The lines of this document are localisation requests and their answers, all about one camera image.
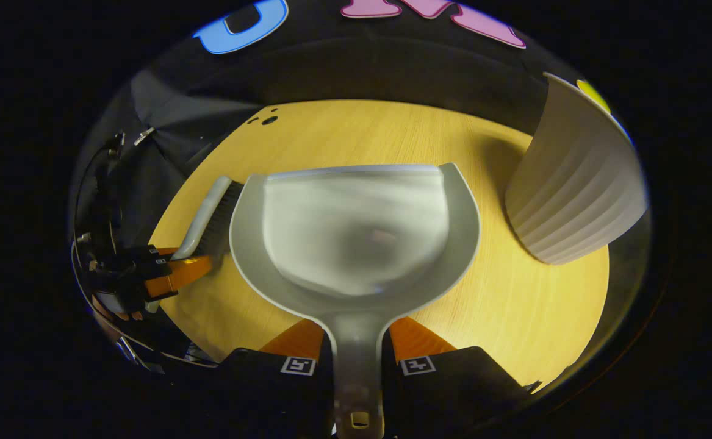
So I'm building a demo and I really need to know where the white dustpan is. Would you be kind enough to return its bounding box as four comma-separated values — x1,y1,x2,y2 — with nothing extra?
229,163,482,439

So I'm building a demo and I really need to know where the thin grey floor cable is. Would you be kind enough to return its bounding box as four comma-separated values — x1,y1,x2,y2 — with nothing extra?
115,329,220,370

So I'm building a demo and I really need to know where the wooden desktop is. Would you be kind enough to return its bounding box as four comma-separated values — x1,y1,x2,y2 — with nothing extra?
148,99,610,391

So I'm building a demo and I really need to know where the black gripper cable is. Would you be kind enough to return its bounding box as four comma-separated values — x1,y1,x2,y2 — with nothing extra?
72,131,126,244

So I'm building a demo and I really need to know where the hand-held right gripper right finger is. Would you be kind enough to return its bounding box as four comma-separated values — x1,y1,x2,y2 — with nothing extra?
383,316,539,439

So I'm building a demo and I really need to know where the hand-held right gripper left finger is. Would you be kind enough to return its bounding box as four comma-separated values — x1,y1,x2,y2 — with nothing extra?
218,318,335,439

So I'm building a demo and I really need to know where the small white broom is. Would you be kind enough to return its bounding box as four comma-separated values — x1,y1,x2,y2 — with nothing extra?
145,176,245,313

